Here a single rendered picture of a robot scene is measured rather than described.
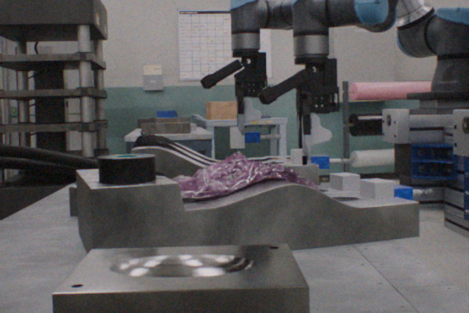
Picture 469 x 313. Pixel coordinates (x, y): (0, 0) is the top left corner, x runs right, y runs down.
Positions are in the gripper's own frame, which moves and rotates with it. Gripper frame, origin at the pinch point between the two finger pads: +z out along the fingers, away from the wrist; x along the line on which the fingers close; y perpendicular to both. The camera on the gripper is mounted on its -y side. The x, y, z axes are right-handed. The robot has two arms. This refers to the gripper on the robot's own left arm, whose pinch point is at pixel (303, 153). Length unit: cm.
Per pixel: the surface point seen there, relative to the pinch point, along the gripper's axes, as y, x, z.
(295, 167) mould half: -2.5, -7.0, 2.3
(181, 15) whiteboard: -60, 642, -126
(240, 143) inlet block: -12.2, 26.5, -0.9
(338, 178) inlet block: 3.7, -18.7, 3.3
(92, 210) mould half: -34, -50, 3
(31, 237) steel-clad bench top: -50, -27, 11
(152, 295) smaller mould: -23, -82, 4
